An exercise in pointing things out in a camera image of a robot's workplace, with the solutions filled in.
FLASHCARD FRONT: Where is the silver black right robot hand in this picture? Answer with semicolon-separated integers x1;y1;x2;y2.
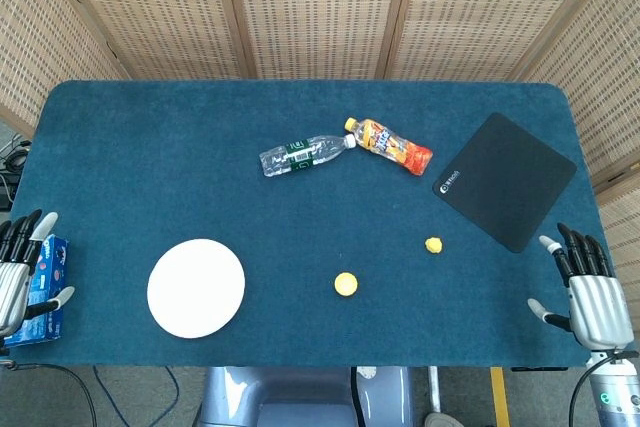
527;222;635;351

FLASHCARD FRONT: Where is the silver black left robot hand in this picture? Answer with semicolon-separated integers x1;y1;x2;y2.
0;209;76;343

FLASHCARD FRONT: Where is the grey-blue robot base body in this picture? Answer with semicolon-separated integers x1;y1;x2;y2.
197;365;416;427

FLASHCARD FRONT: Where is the blue Oreo cookie box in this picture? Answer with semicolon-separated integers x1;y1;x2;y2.
4;234;70;348

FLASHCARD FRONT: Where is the black square mouse pad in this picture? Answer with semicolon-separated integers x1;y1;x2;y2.
432;112;579;254

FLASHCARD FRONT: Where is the white round paper plate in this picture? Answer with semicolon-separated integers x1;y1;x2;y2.
146;238;247;340

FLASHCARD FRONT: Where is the white metal pole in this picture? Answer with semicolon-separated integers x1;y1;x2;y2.
427;365;444;416

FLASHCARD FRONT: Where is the blue felt table cloth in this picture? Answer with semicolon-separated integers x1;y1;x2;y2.
7;79;601;368

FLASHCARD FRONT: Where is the yellow scalloped cap dish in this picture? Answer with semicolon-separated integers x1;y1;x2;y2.
333;271;359;297

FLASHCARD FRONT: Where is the orange juice plastic bottle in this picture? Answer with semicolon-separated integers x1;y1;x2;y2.
343;117;434;177

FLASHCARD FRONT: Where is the clear green-label water bottle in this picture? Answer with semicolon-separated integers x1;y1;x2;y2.
258;134;357;178

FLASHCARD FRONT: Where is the woven rattan folding screen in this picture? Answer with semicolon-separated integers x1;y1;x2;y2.
0;0;640;333

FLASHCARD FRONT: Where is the black floor cable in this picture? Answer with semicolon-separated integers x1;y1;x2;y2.
0;360;97;427

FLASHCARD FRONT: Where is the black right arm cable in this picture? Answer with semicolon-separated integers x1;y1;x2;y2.
569;354;626;427

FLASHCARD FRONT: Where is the black cable bundle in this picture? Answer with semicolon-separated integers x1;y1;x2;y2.
0;139;32;211

